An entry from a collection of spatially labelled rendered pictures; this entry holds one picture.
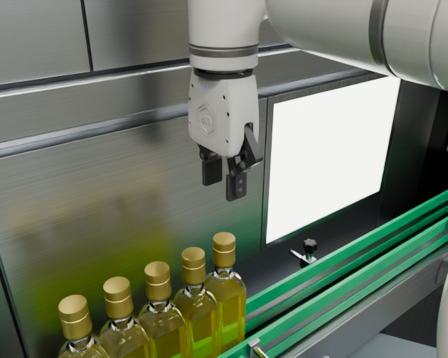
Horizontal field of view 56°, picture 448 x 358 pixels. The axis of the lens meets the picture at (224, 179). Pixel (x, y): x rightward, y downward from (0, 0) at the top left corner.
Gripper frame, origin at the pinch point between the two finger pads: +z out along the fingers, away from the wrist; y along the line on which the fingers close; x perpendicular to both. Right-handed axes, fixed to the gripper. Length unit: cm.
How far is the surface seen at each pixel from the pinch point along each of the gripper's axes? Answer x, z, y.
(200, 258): -5.6, 10.1, 1.9
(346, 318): 27.2, 38.4, 5.9
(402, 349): 57, 68, 6
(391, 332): 87, 95, -11
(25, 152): -22.3, -5.8, -12.1
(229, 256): -0.3, 12.4, 1.7
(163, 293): -11.9, 13.2, 1.8
